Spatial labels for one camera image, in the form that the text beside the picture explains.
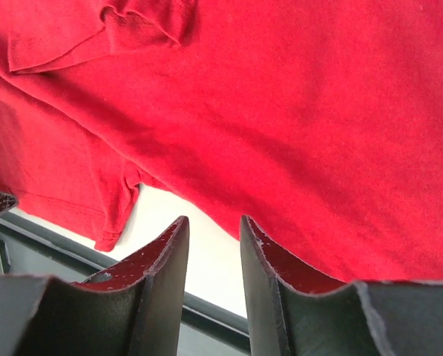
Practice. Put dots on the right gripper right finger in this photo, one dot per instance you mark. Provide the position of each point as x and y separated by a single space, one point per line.
295 309

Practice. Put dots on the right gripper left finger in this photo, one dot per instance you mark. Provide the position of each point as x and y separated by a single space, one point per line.
134 307

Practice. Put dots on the red t-shirt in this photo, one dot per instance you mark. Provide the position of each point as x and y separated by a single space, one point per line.
321 120

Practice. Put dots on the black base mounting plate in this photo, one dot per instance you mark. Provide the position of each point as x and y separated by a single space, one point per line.
25 247

